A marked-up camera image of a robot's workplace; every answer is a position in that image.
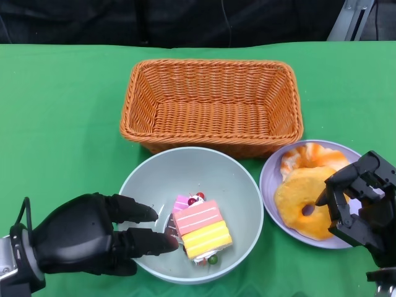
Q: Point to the yellow layered cake slice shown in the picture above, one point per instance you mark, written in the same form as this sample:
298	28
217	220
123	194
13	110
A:
205	239

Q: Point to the orange striped bread bun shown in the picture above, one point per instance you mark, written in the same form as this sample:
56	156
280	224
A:
294	198

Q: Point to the orange wicker basket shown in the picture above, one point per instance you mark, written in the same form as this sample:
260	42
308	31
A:
213	123

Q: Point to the lilac plate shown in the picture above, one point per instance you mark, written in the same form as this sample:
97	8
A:
269	179

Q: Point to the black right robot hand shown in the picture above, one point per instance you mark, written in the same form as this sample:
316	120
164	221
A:
377	222

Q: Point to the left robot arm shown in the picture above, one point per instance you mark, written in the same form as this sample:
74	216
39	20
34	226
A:
18	269

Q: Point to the green tablecloth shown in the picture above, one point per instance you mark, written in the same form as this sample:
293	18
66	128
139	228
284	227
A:
62	92

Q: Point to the grey bowl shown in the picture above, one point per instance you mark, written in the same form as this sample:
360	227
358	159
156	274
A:
191	173

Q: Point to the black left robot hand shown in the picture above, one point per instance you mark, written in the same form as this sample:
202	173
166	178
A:
77	235

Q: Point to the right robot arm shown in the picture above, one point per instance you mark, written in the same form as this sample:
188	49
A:
383	281

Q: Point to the black backdrop curtain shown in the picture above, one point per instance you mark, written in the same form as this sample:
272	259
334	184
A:
123	21

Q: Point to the grey metal frame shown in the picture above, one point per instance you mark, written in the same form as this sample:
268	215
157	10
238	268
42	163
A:
343	21

